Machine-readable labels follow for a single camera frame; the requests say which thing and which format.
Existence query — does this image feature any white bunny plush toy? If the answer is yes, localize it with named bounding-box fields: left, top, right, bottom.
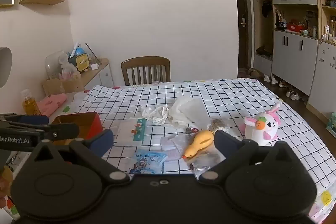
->
left=243, top=103, right=282, bottom=146

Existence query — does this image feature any grey desk lamp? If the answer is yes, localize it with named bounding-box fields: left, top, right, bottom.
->
left=0, top=47, right=12, bottom=88

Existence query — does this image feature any white booklet with teal stripe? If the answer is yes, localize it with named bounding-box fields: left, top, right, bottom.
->
left=114, top=118, right=146, bottom=146

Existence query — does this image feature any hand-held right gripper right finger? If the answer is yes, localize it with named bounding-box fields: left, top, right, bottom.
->
left=199, top=130, right=295, bottom=185

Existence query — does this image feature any clear bag with pink items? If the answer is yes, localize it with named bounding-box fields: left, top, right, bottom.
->
left=59, top=56, right=82, bottom=81

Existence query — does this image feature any white wall cabinet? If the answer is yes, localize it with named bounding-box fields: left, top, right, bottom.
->
left=248, top=0, right=336, bottom=114

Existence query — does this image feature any wooden top side cabinet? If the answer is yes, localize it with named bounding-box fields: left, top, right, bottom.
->
left=79, top=58, right=114, bottom=90

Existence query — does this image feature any dark hanging bag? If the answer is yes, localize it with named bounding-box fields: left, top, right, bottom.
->
left=262, top=0, right=273, bottom=18

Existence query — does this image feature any red cardboard box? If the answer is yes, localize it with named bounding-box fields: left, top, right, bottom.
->
left=51, top=112, right=103, bottom=147

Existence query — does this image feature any dark wooden door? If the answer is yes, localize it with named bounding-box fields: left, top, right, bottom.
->
left=233, top=0, right=250, bottom=71

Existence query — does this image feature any thin black stick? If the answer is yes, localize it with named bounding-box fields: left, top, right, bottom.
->
left=85, top=42, right=102, bottom=65

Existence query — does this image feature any yellow toy clock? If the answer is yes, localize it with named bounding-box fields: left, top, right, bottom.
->
left=69, top=47, right=89, bottom=73

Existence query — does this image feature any green box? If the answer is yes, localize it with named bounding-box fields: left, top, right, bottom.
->
left=325, top=112, right=336, bottom=138

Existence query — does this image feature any checked tablecloth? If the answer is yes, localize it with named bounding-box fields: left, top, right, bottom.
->
left=5, top=78, right=332, bottom=224

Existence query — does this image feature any blue rabbit print packet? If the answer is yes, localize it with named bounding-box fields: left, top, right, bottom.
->
left=129, top=150, right=168, bottom=175

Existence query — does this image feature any brown snack packet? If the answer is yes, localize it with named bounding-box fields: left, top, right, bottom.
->
left=207, top=119, right=229, bottom=132

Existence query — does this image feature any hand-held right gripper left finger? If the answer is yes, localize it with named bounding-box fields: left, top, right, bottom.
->
left=31, top=130, right=131, bottom=185

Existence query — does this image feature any brown cardboard box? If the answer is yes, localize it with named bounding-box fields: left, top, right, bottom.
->
left=42, top=78, right=85, bottom=96

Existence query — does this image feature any wooden chair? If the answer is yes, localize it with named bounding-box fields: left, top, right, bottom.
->
left=121, top=56, right=171, bottom=86

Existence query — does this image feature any clear pink packet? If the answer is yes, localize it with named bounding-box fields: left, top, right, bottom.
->
left=161, top=135, right=185, bottom=161

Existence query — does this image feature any pink printed cloth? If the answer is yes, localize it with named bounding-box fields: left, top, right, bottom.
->
left=39, top=93, right=68, bottom=116

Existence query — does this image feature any amber liquid bottle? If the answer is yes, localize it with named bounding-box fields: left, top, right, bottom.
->
left=21, top=89, right=42, bottom=116

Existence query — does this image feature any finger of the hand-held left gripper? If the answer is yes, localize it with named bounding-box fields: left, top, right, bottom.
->
left=0, top=113, right=50, bottom=125
left=5, top=121, right=80, bottom=145

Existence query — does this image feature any red box on shelf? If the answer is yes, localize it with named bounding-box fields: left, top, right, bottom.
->
left=287, top=23, right=305, bottom=32

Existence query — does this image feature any clear crumpled wrapper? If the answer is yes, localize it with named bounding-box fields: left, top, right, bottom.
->
left=189, top=153, right=226, bottom=178

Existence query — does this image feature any white plastic bag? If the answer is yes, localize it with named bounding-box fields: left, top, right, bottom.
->
left=168, top=96, right=208, bottom=128

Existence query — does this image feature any row of toiletry bottles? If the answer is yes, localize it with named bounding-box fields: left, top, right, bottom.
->
left=322, top=19, right=336, bottom=43

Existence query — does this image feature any yellow duck toy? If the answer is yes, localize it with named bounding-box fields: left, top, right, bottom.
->
left=182, top=130, right=215, bottom=161

